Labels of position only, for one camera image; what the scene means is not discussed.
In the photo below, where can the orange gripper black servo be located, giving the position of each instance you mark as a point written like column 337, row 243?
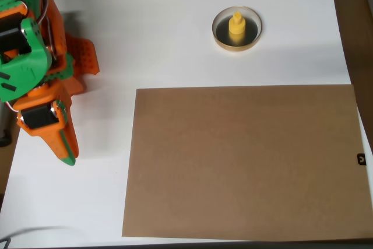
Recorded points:
column 38, row 118

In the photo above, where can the small yellow plastic piece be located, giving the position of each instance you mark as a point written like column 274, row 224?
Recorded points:
column 236, row 27

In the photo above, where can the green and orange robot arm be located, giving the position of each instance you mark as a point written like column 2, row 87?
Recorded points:
column 26, row 68

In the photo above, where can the round gold-rimmed dish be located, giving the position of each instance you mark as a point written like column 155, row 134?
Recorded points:
column 237, row 47

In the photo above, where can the black metal clamp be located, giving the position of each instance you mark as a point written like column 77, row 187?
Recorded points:
column 5, row 138

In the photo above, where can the white paper sheet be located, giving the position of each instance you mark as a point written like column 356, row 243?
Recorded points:
column 163, row 42

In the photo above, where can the brown cardboard sheet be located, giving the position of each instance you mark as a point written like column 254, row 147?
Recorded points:
column 244, row 161

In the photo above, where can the small black tag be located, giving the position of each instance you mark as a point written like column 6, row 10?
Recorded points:
column 361, row 159

